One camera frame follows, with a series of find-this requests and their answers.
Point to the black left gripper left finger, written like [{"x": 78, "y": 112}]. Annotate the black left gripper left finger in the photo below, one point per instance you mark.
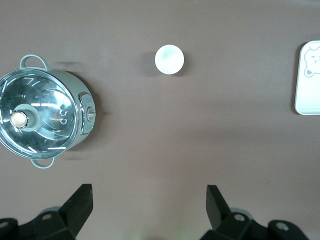
[{"x": 77, "y": 207}]

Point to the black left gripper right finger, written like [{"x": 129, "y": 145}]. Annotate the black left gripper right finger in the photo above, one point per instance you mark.
[{"x": 217, "y": 210}]

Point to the white plastic cup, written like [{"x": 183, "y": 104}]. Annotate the white plastic cup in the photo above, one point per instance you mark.
[{"x": 169, "y": 59}]

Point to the cream bear print tray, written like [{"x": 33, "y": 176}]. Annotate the cream bear print tray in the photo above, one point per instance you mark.
[{"x": 308, "y": 95}]

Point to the glass pot lid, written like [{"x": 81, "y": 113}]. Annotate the glass pot lid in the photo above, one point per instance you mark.
[{"x": 50, "y": 100}]

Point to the green electric cooking pot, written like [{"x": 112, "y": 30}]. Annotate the green electric cooking pot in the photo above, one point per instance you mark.
[{"x": 79, "y": 85}]

